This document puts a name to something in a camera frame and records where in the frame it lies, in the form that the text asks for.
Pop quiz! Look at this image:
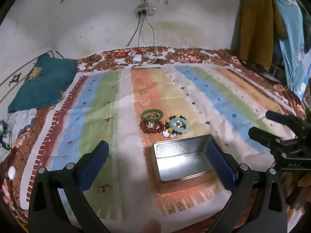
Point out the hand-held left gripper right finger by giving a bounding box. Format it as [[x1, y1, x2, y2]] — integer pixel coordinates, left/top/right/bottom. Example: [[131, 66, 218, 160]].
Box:
[[206, 141, 287, 233]]

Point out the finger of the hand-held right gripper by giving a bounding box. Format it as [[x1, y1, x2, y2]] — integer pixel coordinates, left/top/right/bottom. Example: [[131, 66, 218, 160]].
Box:
[[248, 127, 300, 162], [265, 111, 307, 133]]

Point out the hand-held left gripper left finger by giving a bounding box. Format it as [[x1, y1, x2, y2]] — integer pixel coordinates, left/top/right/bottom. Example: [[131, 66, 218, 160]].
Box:
[[28, 140, 111, 233]]

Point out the silver metal tin box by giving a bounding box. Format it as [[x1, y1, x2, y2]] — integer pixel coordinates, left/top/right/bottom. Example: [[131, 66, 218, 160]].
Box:
[[152, 134, 234, 194]]

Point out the light blue bead bracelet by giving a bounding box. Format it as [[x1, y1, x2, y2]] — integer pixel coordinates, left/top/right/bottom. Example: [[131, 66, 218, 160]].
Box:
[[169, 118, 190, 135]]

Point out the dark red bead bracelet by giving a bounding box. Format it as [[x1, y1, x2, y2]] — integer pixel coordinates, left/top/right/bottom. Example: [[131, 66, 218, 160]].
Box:
[[139, 120, 166, 134]]

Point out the multicolour bead bracelet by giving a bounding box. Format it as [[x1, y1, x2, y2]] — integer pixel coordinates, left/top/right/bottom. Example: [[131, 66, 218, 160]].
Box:
[[165, 115, 188, 136]]

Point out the green jade bangle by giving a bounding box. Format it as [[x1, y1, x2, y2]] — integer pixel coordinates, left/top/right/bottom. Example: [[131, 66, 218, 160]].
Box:
[[141, 110, 163, 122]]

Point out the person's left hand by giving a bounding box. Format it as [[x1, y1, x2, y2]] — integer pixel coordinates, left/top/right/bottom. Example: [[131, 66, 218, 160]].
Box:
[[141, 219, 161, 233]]

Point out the striped colourful cloth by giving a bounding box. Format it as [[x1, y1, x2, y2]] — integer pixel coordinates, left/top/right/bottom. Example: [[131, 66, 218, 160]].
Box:
[[25, 64, 295, 220]]

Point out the light blue printed towel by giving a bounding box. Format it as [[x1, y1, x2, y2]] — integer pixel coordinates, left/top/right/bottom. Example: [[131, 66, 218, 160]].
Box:
[[265, 0, 311, 101]]

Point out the white crumpled cloth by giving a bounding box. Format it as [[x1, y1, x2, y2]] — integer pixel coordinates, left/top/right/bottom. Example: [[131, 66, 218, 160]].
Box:
[[5, 109, 37, 139]]

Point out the mustard yellow garment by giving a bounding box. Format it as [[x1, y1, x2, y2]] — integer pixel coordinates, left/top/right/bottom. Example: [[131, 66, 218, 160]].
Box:
[[238, 0, 287, 69]]

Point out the teal pillow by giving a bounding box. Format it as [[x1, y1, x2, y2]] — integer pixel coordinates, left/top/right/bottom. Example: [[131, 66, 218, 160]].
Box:
[[7, 53, 79, 113]]

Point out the white cable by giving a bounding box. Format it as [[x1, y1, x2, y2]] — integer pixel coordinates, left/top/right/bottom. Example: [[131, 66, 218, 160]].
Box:
[[142, 47, 167, 65]]

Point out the black power cable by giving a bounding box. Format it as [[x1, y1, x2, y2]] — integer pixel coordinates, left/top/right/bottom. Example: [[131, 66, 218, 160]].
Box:
[[126, 16, 144, 47]]

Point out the white wall power socket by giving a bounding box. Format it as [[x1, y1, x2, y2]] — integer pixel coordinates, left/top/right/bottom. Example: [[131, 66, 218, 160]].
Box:
[[135, 3, 156, 18]]

